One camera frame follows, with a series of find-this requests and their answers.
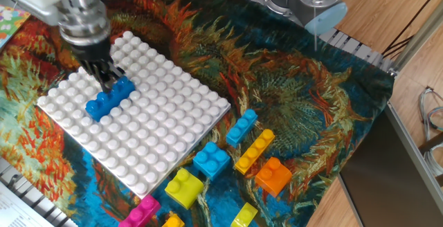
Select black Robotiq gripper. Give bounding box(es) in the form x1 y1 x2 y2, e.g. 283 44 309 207
71 37 125 93

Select dark blue four-stud block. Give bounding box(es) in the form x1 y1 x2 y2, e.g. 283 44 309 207
84 75 136 122

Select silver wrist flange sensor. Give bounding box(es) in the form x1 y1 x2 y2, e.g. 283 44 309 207
10 0 111 46

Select white studded baseplate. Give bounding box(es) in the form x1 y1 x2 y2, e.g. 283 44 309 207
36 30 232 199

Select floral patterned sheet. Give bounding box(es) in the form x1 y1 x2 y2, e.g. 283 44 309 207
0 4 32 50

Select light blue square block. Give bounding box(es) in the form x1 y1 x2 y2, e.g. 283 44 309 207
192 141 231 181

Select large lime two-stud block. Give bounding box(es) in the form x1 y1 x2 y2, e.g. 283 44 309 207
164 167 205 210

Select magenta three-stud block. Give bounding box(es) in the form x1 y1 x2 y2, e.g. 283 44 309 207
118 194 162 227

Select light blue three-stud block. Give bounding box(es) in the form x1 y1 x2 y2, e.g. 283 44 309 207
226 108 259 149

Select printed white paper sheet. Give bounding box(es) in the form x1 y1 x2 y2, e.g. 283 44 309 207
0 180 56 227

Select large yellow four-stud block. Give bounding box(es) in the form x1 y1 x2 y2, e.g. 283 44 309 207
161 212 186 227

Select small yellow four-stud block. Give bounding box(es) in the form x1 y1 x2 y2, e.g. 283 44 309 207
234 128 276 175

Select sunflower painting patterned cloth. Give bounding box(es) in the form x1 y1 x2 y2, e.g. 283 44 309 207
0 0 395 227

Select orange two-stud block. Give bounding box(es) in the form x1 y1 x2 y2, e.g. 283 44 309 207
254 156 293 199

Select small lime block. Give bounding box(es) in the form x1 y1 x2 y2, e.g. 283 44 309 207
230 201 259 227

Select white zip tie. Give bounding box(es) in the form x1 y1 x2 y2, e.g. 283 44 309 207
312 7 318 52

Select dark grey panel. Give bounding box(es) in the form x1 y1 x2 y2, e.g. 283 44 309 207
337 107 443 227

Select aluminium bar beside panel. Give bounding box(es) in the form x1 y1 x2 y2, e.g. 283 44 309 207
386 100 443 200

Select black floor cables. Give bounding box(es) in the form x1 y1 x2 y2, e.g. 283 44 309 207
382 0 443 58

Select aluminium frame post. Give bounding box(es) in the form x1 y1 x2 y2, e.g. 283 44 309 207
387 0 443 78

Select grey cable bundle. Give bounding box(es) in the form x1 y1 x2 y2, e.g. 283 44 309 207
417 87 443 178

